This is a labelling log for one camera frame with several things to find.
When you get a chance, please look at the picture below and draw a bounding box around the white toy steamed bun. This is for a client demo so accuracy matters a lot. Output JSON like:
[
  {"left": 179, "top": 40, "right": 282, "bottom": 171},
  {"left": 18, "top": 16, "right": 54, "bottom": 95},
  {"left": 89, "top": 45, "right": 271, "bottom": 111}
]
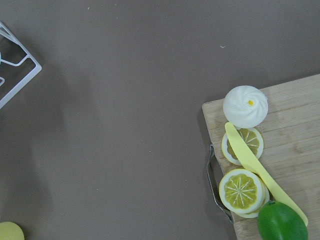
[{"left": 222, "top": 85, "right": 269, "bottom": 129}]

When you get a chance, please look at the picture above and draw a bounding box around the lemon slice under knife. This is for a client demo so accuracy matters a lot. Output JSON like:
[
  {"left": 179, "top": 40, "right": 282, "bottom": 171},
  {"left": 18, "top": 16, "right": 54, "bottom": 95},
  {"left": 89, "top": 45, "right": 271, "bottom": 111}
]
[{"left": 221, "top": 127, "right": 264, "bottom": 166}]

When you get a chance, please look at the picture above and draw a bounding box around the yellow plastic knife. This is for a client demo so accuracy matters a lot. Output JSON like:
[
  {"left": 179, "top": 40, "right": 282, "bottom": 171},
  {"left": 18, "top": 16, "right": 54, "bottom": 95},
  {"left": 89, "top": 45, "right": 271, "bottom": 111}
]
[{"left": 224, "top": 122, "right": 309, "bottom": 227}]

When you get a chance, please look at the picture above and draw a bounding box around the lower lemon slice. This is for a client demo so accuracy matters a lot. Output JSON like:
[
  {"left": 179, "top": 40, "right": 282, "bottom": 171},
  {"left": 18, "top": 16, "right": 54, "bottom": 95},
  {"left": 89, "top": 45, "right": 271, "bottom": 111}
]
[{"left": 235, "top": 184, "right": 271, "bottom": 219}]

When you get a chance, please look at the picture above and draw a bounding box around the bamboo cutting board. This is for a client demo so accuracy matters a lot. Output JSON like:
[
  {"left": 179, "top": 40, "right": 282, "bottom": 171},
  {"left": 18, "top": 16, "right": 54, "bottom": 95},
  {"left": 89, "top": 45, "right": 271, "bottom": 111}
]
[{"left": 201, "top": 73, "right": 320, "bottom": 240}]

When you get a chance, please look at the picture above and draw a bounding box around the green lime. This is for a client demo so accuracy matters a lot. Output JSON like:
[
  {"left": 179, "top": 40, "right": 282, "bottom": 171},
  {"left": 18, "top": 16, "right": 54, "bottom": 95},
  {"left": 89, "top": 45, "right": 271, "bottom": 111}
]
[{"left": 257, "top": 200, "right": 309, "bottom": 240}]

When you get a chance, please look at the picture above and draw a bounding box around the yellow plastic cup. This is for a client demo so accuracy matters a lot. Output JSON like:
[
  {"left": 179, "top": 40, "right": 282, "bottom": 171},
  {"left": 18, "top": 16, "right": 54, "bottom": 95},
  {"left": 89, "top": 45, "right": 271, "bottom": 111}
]
[{"left": 0, "top": 221, "right": 25, "bottom": 240}]

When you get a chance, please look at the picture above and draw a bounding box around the metal cutting board handle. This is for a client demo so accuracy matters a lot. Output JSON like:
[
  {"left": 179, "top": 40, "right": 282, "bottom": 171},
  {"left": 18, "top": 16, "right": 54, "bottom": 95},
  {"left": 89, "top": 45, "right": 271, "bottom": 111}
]
[{"left": 206, "top": 143, "right": 234, "bottom": 224}]

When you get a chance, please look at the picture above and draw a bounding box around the white wire cup rack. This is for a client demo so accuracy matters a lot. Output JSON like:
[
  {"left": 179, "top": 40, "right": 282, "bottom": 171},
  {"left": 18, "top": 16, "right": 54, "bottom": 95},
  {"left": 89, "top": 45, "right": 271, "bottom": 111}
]
[{"left": 0, "top": 23, "right": 42, "bottom": 108}]

